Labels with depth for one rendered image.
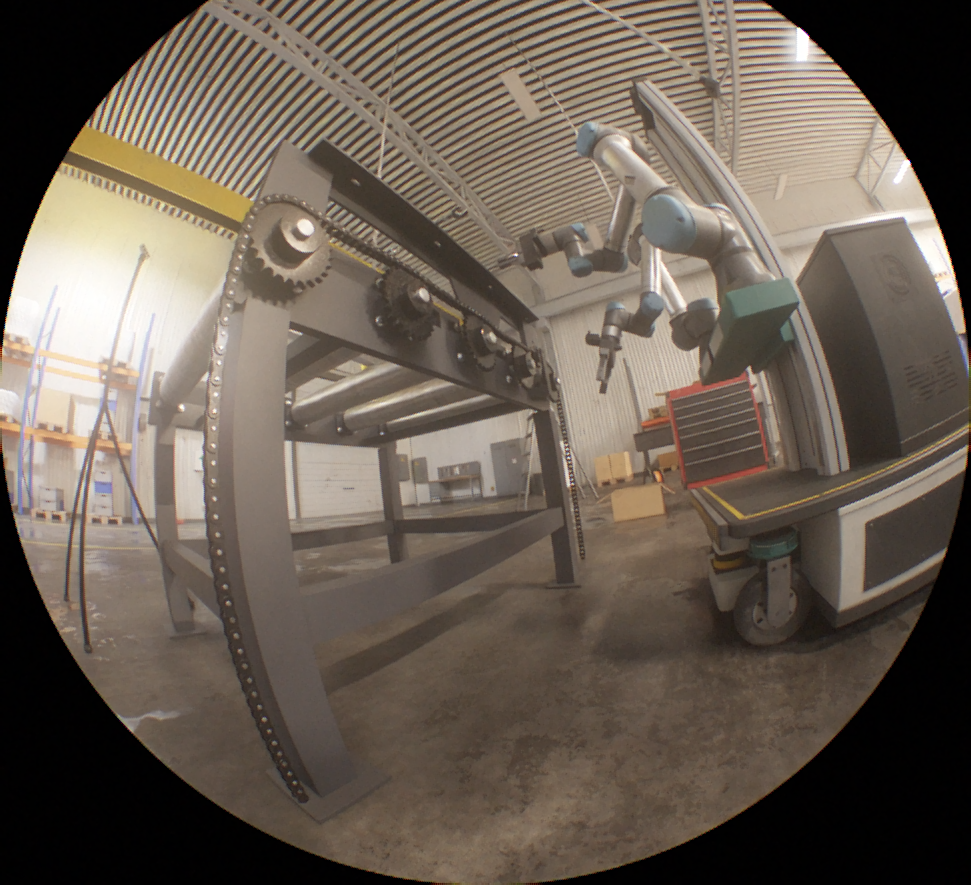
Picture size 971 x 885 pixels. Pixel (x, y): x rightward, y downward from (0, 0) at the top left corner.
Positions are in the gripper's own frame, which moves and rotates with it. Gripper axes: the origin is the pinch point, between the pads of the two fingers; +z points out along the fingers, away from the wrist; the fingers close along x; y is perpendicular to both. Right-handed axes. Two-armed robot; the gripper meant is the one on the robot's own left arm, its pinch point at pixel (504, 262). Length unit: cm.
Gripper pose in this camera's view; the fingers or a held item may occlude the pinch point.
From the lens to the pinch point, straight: 127.4
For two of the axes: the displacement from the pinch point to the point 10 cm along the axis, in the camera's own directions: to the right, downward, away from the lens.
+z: -8.6, 2.4, 4.5
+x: -1.3, -9.6, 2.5
